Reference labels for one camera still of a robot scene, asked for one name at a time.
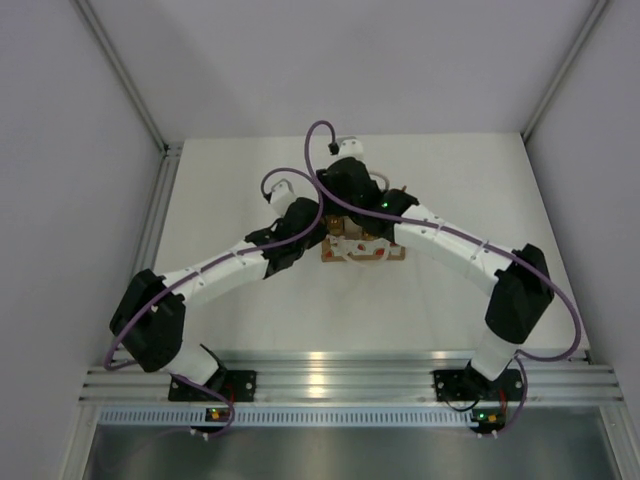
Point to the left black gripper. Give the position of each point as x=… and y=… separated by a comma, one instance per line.
x=319, y=233

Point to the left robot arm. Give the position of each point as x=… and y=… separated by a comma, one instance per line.
x=151, y=319

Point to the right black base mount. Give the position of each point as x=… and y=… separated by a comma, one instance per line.
x=457, y=387

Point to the aluminium frame post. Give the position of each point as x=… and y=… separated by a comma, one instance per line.
x=90, y=18
x=579, y=40

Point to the left aluminium frame post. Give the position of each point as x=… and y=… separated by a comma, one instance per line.
x=90, y=18

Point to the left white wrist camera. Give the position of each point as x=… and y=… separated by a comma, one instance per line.
x=281, y=197

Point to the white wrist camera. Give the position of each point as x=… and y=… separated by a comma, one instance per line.
x=347, y=147
x=281, y=197

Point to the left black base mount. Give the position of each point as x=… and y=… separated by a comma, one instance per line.
x=234, y=386

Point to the burlap watermelon canvas bag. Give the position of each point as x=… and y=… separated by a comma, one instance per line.
x=350, y=243

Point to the grey slotted cable duct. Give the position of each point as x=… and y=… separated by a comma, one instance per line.
x=251, y=416

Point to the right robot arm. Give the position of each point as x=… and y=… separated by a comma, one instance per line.
x=517, y=296

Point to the right aluminium frame post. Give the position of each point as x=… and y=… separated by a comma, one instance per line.
x=579, y=40

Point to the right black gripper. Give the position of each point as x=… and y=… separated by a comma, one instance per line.
x=331, y=208

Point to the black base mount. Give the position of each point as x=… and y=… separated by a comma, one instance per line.
x=234, y=386
x=457, y=387

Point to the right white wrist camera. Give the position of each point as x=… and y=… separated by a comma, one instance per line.
x=347, y=147

